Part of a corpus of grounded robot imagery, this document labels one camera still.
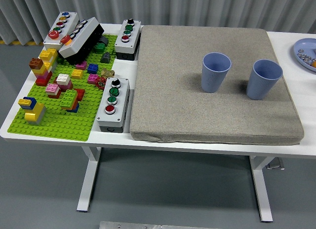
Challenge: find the blue yellow grey brick stack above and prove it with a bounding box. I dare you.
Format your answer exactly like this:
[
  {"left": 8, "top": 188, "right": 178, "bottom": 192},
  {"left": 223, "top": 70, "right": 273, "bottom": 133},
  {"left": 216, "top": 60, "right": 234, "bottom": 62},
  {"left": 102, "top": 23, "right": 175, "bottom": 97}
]
[{"left": 17, "top": 96, "right": 47, "bottom": 126}]

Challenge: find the blue plate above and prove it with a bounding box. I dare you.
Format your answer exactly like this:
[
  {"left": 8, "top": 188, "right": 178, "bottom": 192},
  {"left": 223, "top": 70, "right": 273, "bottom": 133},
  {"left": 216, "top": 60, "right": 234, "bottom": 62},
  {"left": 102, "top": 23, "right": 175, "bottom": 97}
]
[{"left": 293, "top": 38, "right": 316, "bottom": 72}]

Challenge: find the pink white red brick stack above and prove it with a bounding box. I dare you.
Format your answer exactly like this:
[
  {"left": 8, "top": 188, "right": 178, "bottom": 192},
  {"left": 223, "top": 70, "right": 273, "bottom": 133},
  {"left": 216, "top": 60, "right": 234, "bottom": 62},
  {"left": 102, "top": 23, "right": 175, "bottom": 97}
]
[{"left": 45, "top": 83, "right": 62, "bottom": 99}]

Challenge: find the yellow black floor tape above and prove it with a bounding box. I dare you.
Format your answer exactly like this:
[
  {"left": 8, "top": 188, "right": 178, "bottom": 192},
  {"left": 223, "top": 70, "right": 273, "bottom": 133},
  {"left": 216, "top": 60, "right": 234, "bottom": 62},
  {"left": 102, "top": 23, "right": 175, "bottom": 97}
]
[{"left": 0, "top": 40, "right": 45, "bottom": 45}]

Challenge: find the grey pleated curtain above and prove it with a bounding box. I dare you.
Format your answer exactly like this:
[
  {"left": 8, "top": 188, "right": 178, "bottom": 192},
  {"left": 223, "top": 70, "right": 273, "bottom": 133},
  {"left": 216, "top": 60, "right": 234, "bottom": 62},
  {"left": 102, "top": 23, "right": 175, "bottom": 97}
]
[{"left": 0, "top": 0, "right": 316, "bottom": 45}]

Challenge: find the white five-button control box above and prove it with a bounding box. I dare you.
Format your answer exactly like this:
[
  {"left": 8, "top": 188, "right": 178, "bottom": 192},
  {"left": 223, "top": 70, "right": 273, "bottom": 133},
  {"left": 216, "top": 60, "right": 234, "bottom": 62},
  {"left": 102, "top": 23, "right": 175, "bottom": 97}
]
[{"left": 43, "top": 11, "right": 80, "bottom": 51}]

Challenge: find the grey-brown fabric mat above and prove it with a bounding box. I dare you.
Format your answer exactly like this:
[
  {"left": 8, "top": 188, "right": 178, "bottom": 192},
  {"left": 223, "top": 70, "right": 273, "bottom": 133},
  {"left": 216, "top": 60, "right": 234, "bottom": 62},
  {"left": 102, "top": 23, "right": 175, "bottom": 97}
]
[{"left": 129, "top": 25, "right": 305, "bottom": 146}]

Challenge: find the white table leg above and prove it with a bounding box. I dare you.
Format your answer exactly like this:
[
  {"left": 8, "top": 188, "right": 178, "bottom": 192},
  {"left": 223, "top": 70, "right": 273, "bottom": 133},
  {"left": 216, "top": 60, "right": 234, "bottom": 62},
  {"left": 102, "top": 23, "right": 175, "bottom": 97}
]
[
  {"left": 248, "top": 155, "right": 274, "bottom": 223},
  {"left": 76, "top": 146, "right": 102, "bottom": 212}
]

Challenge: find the blue ribbed plastic cup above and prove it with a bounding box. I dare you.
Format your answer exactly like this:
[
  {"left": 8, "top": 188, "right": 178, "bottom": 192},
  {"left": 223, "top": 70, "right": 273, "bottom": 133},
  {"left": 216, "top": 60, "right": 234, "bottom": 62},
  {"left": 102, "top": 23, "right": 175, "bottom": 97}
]
[
  {"left": 200, "top": 52, "right": 232, "bottom": 93},
  {"left": 246, "top": 59, "right": 283, "bottom": 101}
]

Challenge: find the yellow white brick tower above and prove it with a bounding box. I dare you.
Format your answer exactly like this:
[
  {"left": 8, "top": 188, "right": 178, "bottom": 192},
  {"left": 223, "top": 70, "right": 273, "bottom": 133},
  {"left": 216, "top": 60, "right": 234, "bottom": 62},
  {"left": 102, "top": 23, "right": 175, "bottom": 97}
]
[{"left": 39, "top": 48, "right": 59, "bottom": 73}]

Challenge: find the green orange blue brick stack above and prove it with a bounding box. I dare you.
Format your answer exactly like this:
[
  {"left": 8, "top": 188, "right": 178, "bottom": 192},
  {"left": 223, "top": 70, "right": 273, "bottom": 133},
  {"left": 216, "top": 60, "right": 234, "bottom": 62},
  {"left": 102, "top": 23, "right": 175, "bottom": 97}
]
[{"left": 59, "top": 89, "right": 80, "bottom": 114}]

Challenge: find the grey four-button control box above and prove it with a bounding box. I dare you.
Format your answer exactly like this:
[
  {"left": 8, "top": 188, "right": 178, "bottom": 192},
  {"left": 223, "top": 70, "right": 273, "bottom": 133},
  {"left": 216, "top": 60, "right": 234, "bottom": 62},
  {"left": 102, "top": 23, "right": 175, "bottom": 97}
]
[
  {"left": 96, "top": 77, "right": 131, "bottom": 134},
  {"left": 114, "top": 18, "right": 142, "bottom": 61}
]

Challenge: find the grey metal plate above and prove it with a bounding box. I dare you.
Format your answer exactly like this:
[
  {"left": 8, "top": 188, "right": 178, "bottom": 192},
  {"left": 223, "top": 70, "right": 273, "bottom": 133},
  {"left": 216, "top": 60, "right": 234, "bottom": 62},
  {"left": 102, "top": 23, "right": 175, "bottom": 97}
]
[{"left": 99, "top": 221, "right": 220, "bottom": 229}]

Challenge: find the white control box black base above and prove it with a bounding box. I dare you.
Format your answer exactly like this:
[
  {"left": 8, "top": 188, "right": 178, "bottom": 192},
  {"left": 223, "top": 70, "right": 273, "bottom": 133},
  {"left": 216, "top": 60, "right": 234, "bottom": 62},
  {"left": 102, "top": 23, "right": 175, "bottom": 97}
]
[{"left": 58, "top": 16, "right": 105, "bottom": 66}]

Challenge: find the green brick baseplate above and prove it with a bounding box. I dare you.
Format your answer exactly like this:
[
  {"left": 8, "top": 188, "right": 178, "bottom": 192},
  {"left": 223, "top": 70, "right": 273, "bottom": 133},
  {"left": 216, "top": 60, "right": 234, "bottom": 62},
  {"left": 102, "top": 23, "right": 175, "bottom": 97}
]
[{"left": 7, "top": 34, "right": 119, "bottom": 142}]

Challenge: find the dark green brick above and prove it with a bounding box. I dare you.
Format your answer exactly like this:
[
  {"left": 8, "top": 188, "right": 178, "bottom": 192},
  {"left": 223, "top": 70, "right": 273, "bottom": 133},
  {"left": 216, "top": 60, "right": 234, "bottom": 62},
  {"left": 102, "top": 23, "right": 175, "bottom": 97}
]
[{"left": 93, "top": 42, "right": 107, "bottom": 53}]

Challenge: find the grey metal bracket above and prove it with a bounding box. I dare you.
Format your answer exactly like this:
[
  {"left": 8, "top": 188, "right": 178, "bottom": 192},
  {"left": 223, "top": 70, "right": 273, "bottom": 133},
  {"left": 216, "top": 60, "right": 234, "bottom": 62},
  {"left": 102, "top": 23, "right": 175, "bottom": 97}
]
[{"left": 265, "top": 157, "right": 285, "bottom": 170}]

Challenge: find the brown yellow pink red brick tower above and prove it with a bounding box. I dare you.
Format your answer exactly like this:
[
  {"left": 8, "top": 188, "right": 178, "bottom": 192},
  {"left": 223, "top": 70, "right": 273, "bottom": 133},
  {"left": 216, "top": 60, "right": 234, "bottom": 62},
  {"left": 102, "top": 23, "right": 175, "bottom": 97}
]
[{"left": 28, "top": 57, "right": 54, "bottom": 87}]

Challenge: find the brass valve red handwheel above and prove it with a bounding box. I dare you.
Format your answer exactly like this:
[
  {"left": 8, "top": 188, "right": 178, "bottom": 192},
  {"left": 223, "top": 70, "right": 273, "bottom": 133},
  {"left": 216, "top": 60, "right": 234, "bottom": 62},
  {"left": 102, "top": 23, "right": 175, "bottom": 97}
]
[{"left": 95, "top": 68, "right": 116, "bottom": 90}]

